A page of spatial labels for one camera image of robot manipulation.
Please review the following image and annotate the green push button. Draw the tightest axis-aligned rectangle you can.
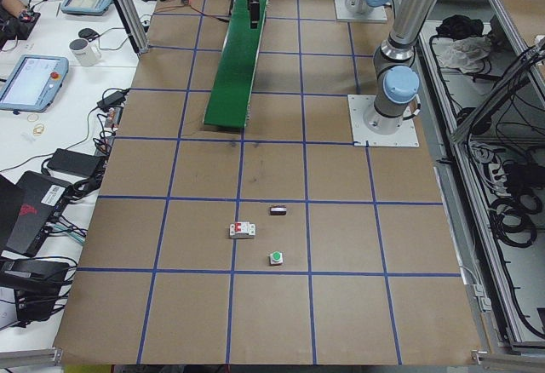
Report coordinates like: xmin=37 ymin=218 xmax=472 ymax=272
xmin=269 ymin=251 xmax=284 ymax=266

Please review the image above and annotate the black capacitor block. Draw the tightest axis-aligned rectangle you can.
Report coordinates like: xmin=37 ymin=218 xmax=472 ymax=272
xmin=269 ymin=205 xmax=288 ymax=216

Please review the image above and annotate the blue teach pendant near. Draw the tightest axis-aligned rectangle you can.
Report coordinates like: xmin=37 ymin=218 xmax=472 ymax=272
xmin=1 ymin=55 xmax=69 ymax=112

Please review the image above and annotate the black power brick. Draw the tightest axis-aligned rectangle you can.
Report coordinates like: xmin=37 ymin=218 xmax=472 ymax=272
xmin=47 ymin=148 xmax=106 ymax=178

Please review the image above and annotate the white red circuit breaker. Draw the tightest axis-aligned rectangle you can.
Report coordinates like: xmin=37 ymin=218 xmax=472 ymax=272
xmin=229 ymin=221 xmax=256 ymax=239

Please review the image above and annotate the white mug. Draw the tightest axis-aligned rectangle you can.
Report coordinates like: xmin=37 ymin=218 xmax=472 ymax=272
xmin=69 ymin=38 xmax=101 ymax=67

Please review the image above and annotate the black docking station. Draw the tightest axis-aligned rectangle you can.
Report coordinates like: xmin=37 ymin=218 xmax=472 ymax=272
xmin=1 ymin=257 xmax=72 ymax=327

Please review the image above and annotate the black laptop red logo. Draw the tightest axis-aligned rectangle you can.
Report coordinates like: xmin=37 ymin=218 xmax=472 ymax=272
xmin=6 ymin=170 xmax=72 ymax=257

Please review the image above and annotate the green conveyor belt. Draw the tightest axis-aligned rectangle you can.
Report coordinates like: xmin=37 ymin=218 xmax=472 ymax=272
xmin=204 ymin=0 xmax=269 ymax=129

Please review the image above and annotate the aluminium frame post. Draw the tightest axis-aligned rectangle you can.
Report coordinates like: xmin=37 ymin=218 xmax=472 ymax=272
xmin=113 ymin=0 xmax=149 ymax=56

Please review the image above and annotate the white crumpled cloth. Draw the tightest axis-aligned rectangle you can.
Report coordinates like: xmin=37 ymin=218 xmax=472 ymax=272
xmin=438 ymin=37 xmax=492 ymax=73

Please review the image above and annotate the red black conveyor cable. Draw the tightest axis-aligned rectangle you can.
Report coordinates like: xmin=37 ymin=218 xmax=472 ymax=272
xmin=158 ymin=0 xmax=232 ymax=23

